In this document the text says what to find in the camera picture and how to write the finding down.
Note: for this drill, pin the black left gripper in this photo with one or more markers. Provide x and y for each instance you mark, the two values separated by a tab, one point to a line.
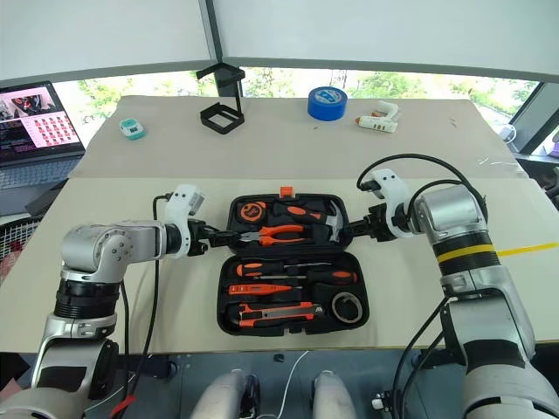
198	238

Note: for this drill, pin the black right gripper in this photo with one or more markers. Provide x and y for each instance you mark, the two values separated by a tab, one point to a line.
379	224

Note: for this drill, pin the orange voltage tester pen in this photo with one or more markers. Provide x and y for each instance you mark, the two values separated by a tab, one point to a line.
257	289

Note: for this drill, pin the black electrical tape roll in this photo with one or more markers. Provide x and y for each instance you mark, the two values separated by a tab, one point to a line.
335	307

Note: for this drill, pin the orange black utility knife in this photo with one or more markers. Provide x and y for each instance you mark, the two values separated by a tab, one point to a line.
279	314

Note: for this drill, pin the black plastic tool case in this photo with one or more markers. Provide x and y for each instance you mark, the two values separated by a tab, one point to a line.
292	331

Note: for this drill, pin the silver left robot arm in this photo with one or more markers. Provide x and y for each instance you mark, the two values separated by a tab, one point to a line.
87	249

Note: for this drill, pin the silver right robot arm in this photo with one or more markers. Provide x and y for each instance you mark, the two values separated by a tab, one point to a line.
485	327

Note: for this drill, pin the orange black tape measure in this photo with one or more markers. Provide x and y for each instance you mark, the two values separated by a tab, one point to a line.
252	211

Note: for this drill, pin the beige paper table cover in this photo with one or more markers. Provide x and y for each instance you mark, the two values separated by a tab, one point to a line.
284	144
183	327

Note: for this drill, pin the white glue gun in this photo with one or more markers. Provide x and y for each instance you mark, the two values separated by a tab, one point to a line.
377	122

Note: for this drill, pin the blue tape roll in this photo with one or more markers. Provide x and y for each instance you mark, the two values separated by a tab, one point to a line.
326	105

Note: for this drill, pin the small black clip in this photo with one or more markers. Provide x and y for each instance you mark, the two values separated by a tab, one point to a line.
278	358

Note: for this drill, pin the small teal white timer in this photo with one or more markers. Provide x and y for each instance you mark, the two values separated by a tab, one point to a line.
132	128

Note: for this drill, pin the black table support bar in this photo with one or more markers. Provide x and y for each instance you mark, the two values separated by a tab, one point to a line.
157	364

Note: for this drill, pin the grey rounded robot knee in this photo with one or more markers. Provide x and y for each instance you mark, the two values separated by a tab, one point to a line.
334	397
227	395

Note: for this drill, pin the yellow strip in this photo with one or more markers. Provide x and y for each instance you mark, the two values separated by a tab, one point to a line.
528	249

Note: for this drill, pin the black white floor device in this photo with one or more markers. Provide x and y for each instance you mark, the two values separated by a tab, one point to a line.
381	399

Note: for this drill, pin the white charger plug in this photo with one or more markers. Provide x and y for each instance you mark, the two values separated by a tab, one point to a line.
508	132

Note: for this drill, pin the white mesh racket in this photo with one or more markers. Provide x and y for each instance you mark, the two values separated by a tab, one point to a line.
19	235

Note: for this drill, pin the grey open laptop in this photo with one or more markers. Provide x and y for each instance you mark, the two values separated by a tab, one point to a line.
35	126

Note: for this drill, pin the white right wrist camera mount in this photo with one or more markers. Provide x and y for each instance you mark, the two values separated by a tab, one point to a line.
393	185

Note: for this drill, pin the black frame stand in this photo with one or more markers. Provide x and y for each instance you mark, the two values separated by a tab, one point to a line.
220	122

